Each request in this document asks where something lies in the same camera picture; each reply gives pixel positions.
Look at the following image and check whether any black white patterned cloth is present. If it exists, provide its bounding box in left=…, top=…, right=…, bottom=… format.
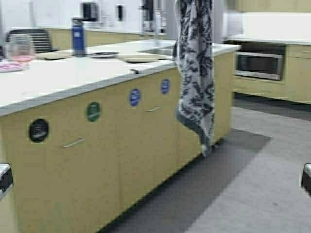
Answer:
left=173, top=0, right=215, bottom=157

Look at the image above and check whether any wine glass with pink liquid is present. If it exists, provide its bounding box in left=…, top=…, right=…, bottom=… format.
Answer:
left=10, top=34, right=35, bottom=68

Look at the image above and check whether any blue recycle sticker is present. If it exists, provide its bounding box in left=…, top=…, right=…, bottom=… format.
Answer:
left=129, top=88, right=141, bottom=107

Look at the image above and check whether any green compost sticker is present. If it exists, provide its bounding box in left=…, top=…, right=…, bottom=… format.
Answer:
left=86, top=101, right=101, bottom=122

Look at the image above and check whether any right brown cutting board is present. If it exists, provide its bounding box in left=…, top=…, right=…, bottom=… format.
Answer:
left=116, top=54, right=171, bottom=63

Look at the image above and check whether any island sink basin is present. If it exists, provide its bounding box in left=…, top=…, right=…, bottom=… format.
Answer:
left=139, top=47, right=173, bottom=56

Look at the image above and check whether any wooden kitchen island cabinet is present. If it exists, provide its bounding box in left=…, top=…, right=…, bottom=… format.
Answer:
left=0, top=52, right=235, bottom=233

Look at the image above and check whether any dark metal plate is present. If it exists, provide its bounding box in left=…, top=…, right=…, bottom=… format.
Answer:
left=88, top=51, right=119, bottom=58

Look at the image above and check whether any built-in steel microwave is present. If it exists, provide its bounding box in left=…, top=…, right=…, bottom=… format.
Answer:
left=235, top=42, right=285, bottom=81

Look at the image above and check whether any black soap dispenser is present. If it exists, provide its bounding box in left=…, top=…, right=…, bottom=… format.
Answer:
left=116, top=4, right=124, bottom=22

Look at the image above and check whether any blue water bottle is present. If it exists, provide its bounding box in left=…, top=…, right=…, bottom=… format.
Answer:
left=71, top=17, right=86, bottom=57

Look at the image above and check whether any black paper towel dispenser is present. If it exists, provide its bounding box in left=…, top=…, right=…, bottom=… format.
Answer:
left=81, top=2, right=98, bottom=22

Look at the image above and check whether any left black office chair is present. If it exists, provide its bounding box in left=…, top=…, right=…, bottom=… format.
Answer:
left=5, top=28, right=58, bottom=53

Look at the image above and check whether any pink polka dot plate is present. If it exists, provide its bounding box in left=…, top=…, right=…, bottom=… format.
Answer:
left=0, top=61, right=25, bottom=73

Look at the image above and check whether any metal drawer handle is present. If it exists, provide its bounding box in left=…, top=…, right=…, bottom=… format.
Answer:
left=61, top=138, right=85, bottom=148

